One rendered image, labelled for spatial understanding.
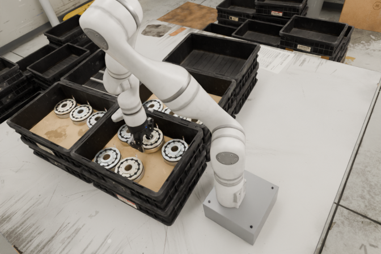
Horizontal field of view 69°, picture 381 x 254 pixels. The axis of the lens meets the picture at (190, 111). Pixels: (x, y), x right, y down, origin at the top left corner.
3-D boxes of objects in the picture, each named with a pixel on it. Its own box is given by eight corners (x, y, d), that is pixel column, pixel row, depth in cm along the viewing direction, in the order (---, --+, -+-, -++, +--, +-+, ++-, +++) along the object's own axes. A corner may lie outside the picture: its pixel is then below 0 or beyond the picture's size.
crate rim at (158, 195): (204, 133, 102) (204, 128, 100) (160, 202, 84) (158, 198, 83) (122, 105, 119) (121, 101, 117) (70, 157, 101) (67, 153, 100)
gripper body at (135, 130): (136, 128, 91) (143, 146, 98) (151, 112, 96) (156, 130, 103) (119, 122, 95) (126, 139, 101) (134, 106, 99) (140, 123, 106)
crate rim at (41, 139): (122, 105, 119) (120, 101, 117) (70, 157, 101) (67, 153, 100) (60, 84, 136) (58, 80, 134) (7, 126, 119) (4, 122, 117)
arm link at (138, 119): (127, 104, 102) (122, 91, 97) (152, 113, 97) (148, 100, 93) (111, 121, 97) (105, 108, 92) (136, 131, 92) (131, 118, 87)
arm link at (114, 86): (100, 81, 86) (94, 62, 73) (126, 70, 89) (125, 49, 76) (111, 101, 85) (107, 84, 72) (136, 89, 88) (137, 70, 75)
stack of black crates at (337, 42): (334, 73, 230) (349, 23, 199) (322, 94, 214) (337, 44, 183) (287, 62, 250) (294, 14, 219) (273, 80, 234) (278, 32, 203)
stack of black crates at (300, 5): (305, 39, 272) (313, -8, 240) (292, 56, 254) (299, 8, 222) (264, 30, 292) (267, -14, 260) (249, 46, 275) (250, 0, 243)
